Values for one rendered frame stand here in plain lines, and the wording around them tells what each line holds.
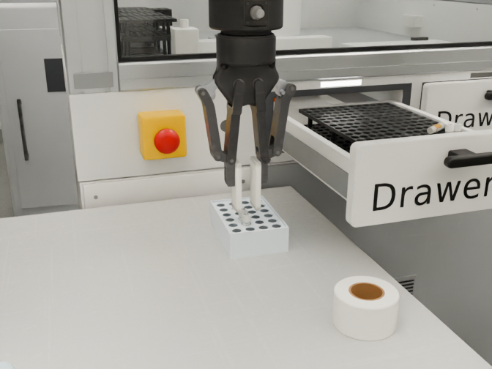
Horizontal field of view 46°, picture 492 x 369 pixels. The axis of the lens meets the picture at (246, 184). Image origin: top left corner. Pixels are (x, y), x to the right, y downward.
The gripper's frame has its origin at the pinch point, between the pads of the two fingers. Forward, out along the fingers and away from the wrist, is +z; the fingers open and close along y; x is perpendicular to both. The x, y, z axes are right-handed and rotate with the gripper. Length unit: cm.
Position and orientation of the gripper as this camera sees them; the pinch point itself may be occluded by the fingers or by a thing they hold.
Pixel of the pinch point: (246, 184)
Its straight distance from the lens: 79.6
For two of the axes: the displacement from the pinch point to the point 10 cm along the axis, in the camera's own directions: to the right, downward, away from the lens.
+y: 9.6, -0.9, 2.5
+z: 0.0, 9.4, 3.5
